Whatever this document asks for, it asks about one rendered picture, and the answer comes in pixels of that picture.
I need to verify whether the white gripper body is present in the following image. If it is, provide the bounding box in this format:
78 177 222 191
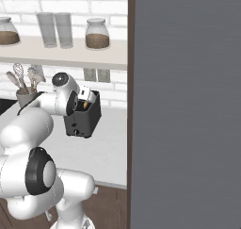
86 90 97 105

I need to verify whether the black toaster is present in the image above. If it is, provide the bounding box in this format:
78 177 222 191
63 90 103 139

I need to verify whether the wooden slotted spatula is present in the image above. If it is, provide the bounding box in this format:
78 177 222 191
26 67 46 94

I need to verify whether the glass jar with brown contents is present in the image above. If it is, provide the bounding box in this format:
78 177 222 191
0 16 22 47
85 17 111 51

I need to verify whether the grey utensil pot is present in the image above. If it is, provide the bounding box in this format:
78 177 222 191
15 87 45 110

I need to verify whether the clear drinking glass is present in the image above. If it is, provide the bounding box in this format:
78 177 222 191
54 11 74 50
35 11 58 49

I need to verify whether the metal whisk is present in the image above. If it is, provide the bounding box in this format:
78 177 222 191
12 62 27 94

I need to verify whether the wooden spoon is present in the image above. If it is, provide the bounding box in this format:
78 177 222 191
6 71 24 95

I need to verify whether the black hob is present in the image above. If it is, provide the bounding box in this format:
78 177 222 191
0 97 19 117

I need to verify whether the grey fridge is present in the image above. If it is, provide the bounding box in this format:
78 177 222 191
134 0 241 229

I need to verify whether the brown base cupboard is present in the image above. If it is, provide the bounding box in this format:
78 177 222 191
0 183 129 229

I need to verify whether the beige wall shelf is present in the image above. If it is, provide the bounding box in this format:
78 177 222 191
0 35 129 72

